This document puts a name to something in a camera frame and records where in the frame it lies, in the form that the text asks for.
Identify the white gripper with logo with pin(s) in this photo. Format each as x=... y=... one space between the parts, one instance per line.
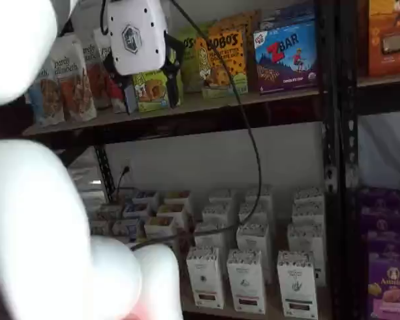
x=136 y=36

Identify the white box green strip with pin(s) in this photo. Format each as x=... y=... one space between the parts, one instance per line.
x=296 y=286

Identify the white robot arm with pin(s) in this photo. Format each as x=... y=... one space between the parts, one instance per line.
x=36 y=216

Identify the small green snack bar box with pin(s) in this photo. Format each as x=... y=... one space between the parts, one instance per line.
x=150 y=91

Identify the tall green Bobo's box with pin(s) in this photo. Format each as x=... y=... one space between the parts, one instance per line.
x=190 y=63

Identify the yellow Bobo's chocolate chip box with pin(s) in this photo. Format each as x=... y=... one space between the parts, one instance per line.
x=223 y=66

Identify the small white blue-print box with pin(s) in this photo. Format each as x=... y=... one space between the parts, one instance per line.
x=146 y=196
x=136 y=210
x=126 y=228

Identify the small white orange-print box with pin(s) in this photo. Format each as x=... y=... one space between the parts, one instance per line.
x=158 y=226
x=177 y=196
x=171 y=210

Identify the orange Bobo's box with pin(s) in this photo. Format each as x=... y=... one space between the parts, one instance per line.
x=250 y=23

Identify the small white grey-print box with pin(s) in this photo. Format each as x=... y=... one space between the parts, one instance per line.
x=110 y=210
x=100 y=228

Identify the white floral-top pantry box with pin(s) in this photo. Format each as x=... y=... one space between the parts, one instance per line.
x=253 y=238
x=220 y=213
x=306 y=240
x=308 y=196
x=223 y=196
x=308 y=213
x=260 y=196
x=255 y=213
x=213 y=236

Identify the blue Zbar box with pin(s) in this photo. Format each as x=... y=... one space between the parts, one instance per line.
x=286 y=60

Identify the dark blue snack box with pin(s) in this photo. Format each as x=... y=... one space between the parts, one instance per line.
x=286 y=15

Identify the black metal shelf unit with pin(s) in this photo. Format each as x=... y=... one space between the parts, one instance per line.
x=331 y=133
x=349 y=133

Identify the white box orange strip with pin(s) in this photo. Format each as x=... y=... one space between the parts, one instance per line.
x=205 y=280

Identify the white box pink strip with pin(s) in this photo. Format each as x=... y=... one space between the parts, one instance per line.
x=246 y=283

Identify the orange snack box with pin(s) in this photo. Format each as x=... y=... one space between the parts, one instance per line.
x=390 y=40

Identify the purple Annie's snack box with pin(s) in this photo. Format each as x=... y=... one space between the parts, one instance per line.
x=386 y=238
x=390 y=286
x=380 y=210

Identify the red purely elizabeth granola bag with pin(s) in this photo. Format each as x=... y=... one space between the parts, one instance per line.
x=103 y=83

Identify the white purely elizabeth granola bag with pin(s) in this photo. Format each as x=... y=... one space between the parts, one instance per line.
x=90 y=56

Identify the brown purely elizabeth granola bag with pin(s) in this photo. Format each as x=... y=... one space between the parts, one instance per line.
x=75 y=86

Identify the blue purely elizabeth granola bag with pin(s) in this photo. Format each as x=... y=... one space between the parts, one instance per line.
x=43 y=100

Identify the white wall power outlet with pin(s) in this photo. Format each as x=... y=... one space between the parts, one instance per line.
x=127 y=165

